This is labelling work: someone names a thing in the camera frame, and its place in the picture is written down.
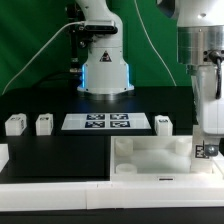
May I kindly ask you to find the white cable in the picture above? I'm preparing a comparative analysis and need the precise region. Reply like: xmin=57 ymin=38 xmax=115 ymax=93
xmin=0 ymin=21 xmax=86 ymax=96

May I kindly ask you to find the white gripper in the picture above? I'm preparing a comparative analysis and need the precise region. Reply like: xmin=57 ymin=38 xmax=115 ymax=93
xmin=192 ymin=65 xmax=224 ymax=157

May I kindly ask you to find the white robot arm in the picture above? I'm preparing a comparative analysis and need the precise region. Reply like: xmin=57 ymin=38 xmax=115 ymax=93
xmin=76 ymin=0 xmax=224 ymax=157

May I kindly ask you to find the white marker sheet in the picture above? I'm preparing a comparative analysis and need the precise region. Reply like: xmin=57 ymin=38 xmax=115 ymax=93
xmin=62 ymin=113 xmax=151 ymax=131

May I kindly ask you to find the white fence bar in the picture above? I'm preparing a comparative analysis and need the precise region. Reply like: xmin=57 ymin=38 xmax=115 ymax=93
xmin=0 ymin=144 xmax=9 ymax=172
xmin=0 ymin=181 xmax=224 ymax=212

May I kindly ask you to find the white front fence bar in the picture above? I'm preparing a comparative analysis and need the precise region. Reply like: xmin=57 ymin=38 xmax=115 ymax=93
xmin=0 ymin=181 xmax=224 ymax=212

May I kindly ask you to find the white left fence bar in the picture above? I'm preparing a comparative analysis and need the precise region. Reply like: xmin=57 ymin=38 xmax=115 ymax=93
xmin=0 ymin=144 xmax=9 ymax=172

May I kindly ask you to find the white square tabletop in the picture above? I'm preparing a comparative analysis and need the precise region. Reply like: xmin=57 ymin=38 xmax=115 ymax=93
xmin=110 ymin=136 xmax=224 ymax=182

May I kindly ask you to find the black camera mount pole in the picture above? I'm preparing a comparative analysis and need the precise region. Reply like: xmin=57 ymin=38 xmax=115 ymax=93
xmin=65 ymin=3 xmax=84 ymax=75

